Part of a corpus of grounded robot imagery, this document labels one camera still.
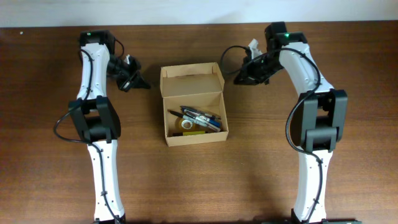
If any blue whiteboard marker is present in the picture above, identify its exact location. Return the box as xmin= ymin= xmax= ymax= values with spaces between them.
xmin=186 ymin=110 xmax=221 ymax=128

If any black clear ballpoint pen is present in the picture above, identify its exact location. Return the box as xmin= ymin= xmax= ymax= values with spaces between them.
xmin=180 ymin=106 xmax=221 ymax=119

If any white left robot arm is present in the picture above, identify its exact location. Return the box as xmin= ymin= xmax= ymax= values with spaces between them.
xmin=68 ymin=30 xmax=150 ymax=223

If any yellow highlighter marker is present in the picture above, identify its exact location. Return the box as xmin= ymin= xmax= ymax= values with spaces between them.
xmin=172 ymin=131 xmax=208 ymax=137

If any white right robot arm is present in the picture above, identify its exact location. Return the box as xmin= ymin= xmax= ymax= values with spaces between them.
xmin=234 ymin=22 xmax=348 ymax=223

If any brown cardboard box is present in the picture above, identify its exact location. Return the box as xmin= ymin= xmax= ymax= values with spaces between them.
xmin=160 ymin=62 xmax=229 ymax=147

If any yellow tape roll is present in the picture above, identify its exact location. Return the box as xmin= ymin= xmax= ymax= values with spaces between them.
xmin=175 ymin=117 xmax=201 ymax=132

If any black whiteboard marker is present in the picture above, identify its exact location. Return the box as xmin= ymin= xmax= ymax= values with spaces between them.
xmin=185 ymin=111 xmax=221 ymax=132

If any black Sharpie marker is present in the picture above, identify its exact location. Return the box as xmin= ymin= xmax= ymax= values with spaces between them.
xmin=168 ymin=110 xmax=207 ymax=127

